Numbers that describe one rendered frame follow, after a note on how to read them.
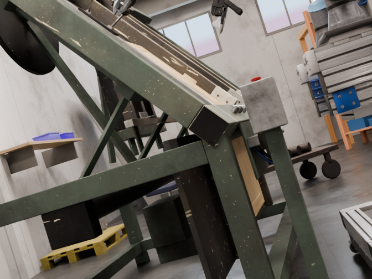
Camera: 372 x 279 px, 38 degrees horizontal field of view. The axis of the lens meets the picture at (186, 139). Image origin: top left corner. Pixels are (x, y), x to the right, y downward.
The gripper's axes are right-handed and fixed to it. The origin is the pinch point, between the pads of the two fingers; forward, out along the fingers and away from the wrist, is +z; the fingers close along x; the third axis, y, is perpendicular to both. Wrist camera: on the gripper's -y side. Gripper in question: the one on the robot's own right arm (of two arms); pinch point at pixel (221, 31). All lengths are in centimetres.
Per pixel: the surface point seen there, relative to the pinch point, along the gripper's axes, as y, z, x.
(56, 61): 92, 29, -8
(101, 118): 61, 57, -7
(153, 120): 36, 55, -33
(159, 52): 27.2, 18.3, 22.2
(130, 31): 43.8, 9.9, 21.0
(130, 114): 58, 54, -65
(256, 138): -29, 51, 72
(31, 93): 283, 58, -411
